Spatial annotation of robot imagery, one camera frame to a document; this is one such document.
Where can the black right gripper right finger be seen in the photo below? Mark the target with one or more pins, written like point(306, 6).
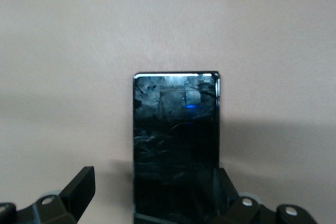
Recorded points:
point(225, 190)

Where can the black slab smartphone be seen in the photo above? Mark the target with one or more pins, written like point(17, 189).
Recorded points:
point(176, 142)

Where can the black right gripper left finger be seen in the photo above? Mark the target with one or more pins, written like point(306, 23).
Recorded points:
point(81, 190)

